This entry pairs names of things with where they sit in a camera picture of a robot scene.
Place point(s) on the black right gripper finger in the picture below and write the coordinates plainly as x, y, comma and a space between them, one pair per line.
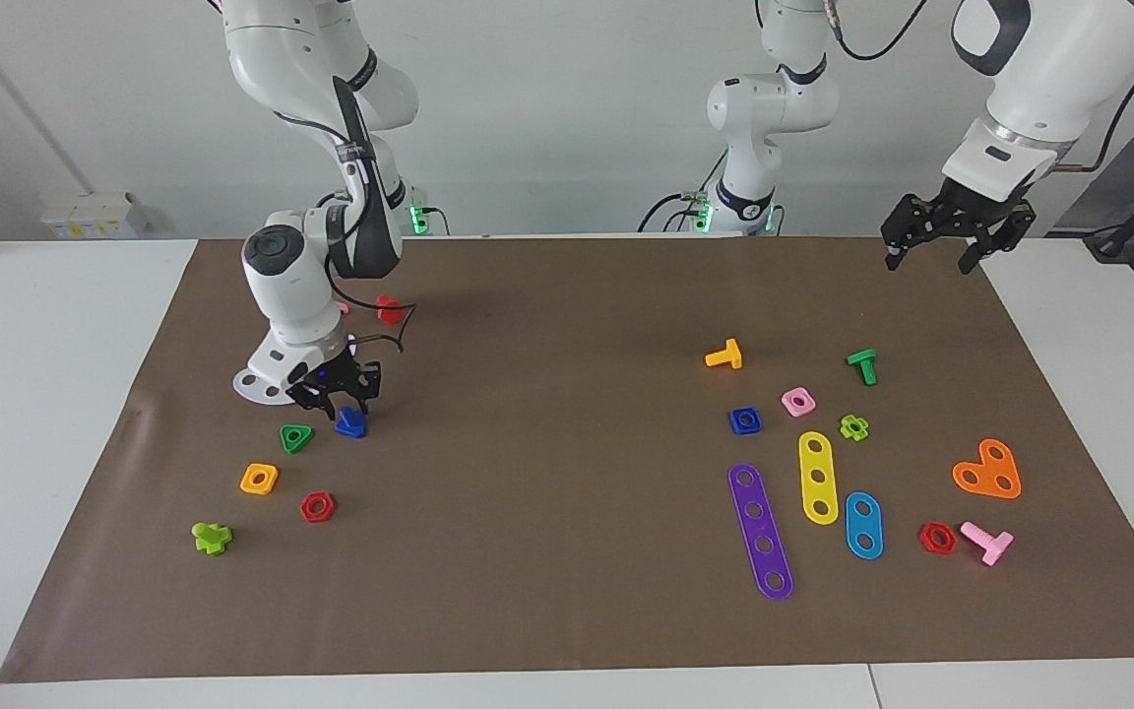
370, 392
329, 407

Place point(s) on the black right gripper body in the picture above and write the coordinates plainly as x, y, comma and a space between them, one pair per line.
336, 379

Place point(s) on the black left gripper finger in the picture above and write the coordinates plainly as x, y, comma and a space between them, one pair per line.
900, 226
1005, 241

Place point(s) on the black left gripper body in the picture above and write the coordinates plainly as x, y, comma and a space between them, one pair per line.
971, 212

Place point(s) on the blue triangle-head screw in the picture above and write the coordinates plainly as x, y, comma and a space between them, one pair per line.
350, 426

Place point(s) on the blue square nut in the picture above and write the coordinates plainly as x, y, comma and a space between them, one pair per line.
735, 429

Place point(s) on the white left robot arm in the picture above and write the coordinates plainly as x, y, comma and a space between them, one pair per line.
769, 103

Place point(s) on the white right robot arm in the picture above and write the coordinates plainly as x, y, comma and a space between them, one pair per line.
291, 276

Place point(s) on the green triangle nut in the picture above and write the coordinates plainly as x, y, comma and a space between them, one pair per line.
287, 445

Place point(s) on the red plastic screw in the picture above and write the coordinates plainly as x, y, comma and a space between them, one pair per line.
390, 313

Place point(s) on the red hexagon nut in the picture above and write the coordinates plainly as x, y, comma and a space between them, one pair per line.
925, 545
306, 514

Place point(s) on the orange square nut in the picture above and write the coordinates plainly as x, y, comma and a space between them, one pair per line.
247, 487

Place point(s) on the green plastic screw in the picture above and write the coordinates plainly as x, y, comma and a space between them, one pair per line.
862, 359

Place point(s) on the lime cross-head screw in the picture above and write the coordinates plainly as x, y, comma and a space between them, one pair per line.
211, 540

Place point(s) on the lime cross-shaped nut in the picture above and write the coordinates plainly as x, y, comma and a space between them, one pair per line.
846, 425

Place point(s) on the pink square nut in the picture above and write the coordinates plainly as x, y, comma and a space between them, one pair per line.
789, 409

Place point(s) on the orange plastic screw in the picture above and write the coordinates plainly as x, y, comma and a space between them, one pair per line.
729, 356

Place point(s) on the white curved five-hole plate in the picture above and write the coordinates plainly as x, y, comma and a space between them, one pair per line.
260, 386

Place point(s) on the brown table mat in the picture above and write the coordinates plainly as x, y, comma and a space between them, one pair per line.
567, 492

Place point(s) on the orange angled three-hole plate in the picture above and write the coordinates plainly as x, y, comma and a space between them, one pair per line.
988, 471

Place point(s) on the yellow three-hole strip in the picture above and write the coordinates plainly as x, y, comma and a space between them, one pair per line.
818, 463

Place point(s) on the white box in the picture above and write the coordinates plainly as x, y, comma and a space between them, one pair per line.
94, 217

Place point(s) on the blue two-hole strip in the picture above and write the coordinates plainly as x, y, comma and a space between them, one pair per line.
863, 526

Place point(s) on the purple four-hole strip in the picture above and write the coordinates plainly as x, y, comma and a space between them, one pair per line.
760, 528

